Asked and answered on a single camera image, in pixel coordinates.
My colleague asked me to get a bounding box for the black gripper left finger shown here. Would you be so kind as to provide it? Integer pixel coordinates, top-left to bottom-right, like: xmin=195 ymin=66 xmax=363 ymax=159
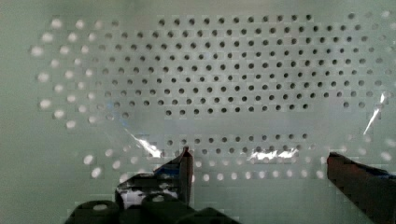
xmin=115 ymin=147 xmax=193 ymax=209

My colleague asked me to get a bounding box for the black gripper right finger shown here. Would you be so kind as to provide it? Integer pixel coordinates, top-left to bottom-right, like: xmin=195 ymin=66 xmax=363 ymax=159
xmin=327 ymin=152 xmax=396 ymax=224

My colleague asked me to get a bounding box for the green plastic strainer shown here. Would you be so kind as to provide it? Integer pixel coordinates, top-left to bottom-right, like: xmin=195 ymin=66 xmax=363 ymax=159
xmin=1 ymin=0 xmax=395 ymax=224

